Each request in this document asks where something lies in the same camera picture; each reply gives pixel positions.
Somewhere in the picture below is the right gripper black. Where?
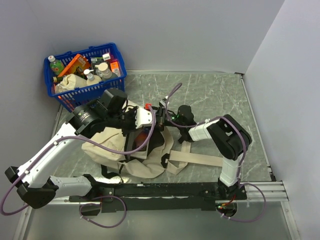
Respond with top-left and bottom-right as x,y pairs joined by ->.
145,106 -> 185,131

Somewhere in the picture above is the blue Jane Eyre book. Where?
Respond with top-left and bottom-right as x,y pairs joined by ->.
134,128 -> 150,148

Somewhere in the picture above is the cream canvas backpack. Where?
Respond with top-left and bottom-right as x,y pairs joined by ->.
81,127 -> 223,179

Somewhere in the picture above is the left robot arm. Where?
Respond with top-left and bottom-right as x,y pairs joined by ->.
4,88 -> 149,209

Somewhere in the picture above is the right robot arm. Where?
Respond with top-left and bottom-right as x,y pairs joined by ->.
153,105 -> 252,199

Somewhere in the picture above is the grey pump bottle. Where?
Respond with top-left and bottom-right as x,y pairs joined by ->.
97,62 -> 118,81

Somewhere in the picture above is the pink orange carton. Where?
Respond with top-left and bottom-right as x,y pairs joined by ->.
109,55 -> 122,77

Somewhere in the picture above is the cream lotion bottle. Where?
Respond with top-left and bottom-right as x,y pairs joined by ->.
83,69 -> 102,86

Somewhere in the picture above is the black product box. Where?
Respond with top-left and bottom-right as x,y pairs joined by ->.
90,57 -> 104,70

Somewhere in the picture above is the blue plastic basket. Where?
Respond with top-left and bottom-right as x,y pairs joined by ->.
43,42 -> 127,112

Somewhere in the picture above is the beige cloth pouch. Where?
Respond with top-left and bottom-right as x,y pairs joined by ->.
55,74 -> 88,94

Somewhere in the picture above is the orange snack box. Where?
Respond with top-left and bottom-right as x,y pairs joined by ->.
58,53 -> 91,77

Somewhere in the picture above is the green soda bottle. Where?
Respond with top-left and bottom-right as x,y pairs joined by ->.
48,55 -> 65,76

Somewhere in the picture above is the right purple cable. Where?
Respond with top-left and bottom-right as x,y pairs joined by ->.
164,82 -> 266,223

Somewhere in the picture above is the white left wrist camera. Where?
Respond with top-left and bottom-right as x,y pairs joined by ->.
135,106 -> 153,129

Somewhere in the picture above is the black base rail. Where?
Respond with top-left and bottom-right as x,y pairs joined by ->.
69,182 -> 247,213

